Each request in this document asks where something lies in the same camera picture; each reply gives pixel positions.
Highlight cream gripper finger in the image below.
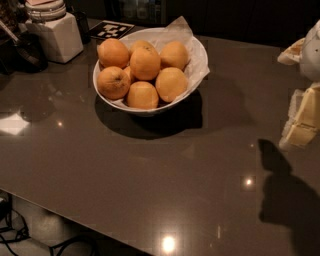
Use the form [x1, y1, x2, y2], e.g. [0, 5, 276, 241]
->
[277, 38, 305, 65]

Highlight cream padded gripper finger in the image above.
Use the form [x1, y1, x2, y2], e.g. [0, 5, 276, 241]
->
[279, 83, 320, 151]

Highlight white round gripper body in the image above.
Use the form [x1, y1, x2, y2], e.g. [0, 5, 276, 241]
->
[300, 20, 320, 82]

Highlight small hidden middle orange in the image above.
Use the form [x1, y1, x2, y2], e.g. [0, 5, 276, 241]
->
[123, 66, 135, 84]

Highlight white paper liner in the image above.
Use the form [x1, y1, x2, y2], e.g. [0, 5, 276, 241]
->
[121, 16, 210, 113]

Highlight black white marker tag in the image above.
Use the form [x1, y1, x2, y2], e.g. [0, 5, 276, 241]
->
[89, 20, 134, 40]

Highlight dark cup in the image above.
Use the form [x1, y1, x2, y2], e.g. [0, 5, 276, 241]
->
[73, 11, 91, 44]

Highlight white square jar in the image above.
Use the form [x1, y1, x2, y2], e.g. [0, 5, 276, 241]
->
[25, 0, 83, 63]

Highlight dark kettle appliance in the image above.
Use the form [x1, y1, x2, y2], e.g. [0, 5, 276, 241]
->
[0, 21, 48, 73]

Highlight black floor cables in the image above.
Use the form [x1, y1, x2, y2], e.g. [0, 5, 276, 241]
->
[0, 193, 101, 256]

